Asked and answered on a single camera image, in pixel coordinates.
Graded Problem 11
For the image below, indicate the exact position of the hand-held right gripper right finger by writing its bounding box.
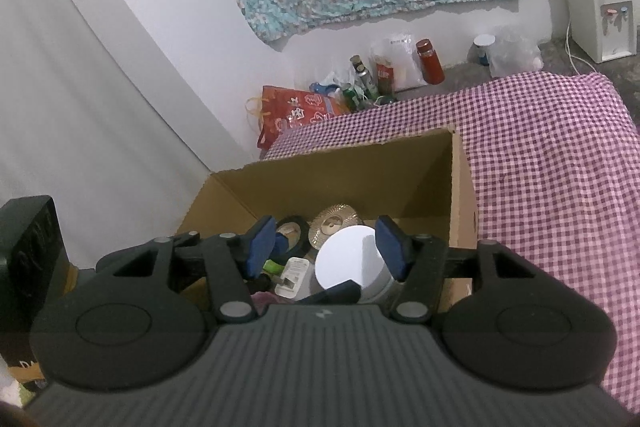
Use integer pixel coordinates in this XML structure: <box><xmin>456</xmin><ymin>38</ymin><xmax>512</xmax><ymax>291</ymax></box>
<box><xmin>375</xmin><ymin>214</ymin><xmax>543</xmax><ymax>325</ymax></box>

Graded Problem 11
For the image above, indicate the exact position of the black cylinder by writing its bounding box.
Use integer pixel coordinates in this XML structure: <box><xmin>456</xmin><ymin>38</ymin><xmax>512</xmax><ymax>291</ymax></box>
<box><xmin>295</xmin><ymin>281</ymin><xmax>362</xmax><ymax>306</ymax></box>

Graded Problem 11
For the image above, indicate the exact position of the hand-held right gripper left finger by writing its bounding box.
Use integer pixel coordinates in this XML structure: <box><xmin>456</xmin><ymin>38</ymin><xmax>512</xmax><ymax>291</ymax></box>
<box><xmin>95</xmin><ymin>214</ymin><xmax>278</xmax><ymax>325</ymax></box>

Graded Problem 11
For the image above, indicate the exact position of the clear plastic bag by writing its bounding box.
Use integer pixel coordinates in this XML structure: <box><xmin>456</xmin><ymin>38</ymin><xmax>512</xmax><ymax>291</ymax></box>
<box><xmin>487</xmin><ymin>27</ymin><xmax>545</xmax><ymax>78</ymax></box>

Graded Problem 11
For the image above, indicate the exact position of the green bottle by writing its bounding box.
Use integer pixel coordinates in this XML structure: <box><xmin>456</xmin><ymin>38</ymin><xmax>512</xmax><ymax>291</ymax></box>
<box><xmin>342</xmin><ymin>88</ymin><xmax>368</xmax><ymax>112</ymax></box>

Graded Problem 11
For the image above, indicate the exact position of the white charger plug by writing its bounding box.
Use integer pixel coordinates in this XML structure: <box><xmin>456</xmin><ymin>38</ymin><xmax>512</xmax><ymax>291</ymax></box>
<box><xmin>275</xmin><ymin>257</ymin><xmax>311</xmax><ymax>299</ymax></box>

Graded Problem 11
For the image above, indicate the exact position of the white plastic bag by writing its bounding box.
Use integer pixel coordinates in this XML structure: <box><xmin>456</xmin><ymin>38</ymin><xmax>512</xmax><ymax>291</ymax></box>
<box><xmin>370</xmin><ymin>34</ymin><xmax>428</xmax><ymax>95</ymax></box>

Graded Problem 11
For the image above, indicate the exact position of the large cardboard box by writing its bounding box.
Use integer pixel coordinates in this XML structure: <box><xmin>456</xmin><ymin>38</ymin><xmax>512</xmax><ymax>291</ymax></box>
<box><xmin>172</xmin><ymin>127</ymin><xmax>478</xmax><ymax>308</ymax></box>

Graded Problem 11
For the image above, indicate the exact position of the white water dispenser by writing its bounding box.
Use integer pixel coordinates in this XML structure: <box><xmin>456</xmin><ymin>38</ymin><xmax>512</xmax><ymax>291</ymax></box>
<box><xmin>562</xmin><ymin>0</ymin><xmax>637</xmax><ymax>64</ymax></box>

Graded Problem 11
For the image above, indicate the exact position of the red printed bag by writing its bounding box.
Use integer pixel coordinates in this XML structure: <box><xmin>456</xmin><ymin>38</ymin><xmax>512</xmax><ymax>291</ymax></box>
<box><xmin>245</xmin><ymin>85</ymin><xmax>351</xmax><ymax>151</ymax></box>

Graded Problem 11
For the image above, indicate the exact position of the white cup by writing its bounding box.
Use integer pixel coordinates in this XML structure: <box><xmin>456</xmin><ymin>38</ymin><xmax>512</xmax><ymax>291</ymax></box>
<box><xmin>472</xmin><ymin>34</ymin><xmax>497</xmax><ymax>66</ymax></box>

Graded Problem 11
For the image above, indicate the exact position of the black tape roll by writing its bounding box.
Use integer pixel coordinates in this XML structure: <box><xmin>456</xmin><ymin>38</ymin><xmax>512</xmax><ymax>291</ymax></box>
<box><xmin>274</xmin><ymin>216</ymin><xmax>317</xmax><ymax>260</ymax></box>

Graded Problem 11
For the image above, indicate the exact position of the white plastic bottle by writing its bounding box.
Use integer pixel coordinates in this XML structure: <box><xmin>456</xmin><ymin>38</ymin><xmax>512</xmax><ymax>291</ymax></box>
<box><xmin>315</xmin><ymin>227</ymin><xmax>401</xmax><ymax>305</ymax></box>

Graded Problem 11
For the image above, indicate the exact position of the white cable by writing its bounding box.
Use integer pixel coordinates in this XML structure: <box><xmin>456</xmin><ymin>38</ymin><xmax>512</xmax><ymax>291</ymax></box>
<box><xmin>565</xmin><ymin>22</ymin><xmax>601</xmax><ymax>75</ymax></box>

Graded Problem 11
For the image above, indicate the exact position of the blue plastic wrapper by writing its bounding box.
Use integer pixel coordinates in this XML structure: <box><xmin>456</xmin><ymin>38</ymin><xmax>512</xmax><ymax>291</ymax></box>
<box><xmin>309</xmin><ymin>74</ymin><xmax>351</xmax><ymax>100</ymax></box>

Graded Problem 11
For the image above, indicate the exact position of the dark jar with gold lid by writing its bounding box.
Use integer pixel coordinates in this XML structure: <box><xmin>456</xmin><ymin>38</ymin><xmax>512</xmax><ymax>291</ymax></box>
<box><xmin>307</xmin><ymin>203</ymin><xmax>362</xmax><ymax>250</ymax></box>

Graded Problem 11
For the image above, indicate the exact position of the purple checkered tablecloth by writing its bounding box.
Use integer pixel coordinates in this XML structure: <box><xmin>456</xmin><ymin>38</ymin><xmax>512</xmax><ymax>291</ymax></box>
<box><xmin>262</xmin><ymin>71</ymin><xmax>640</xmax><ymax>413</ymax></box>

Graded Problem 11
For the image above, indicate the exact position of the green spray can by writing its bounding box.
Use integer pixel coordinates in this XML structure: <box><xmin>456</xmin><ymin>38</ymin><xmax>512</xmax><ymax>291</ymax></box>
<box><xmin>350</xmin><ymin>54</ymin><xmax>381</xmax><ymax>100</ymax></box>

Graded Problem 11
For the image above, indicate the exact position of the red bottle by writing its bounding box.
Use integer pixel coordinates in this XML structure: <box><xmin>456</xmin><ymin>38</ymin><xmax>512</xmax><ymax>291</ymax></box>
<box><xmin>416</xmin><ymin>38</ymin><xmax>446</xmax><ymax>85</ymax></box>

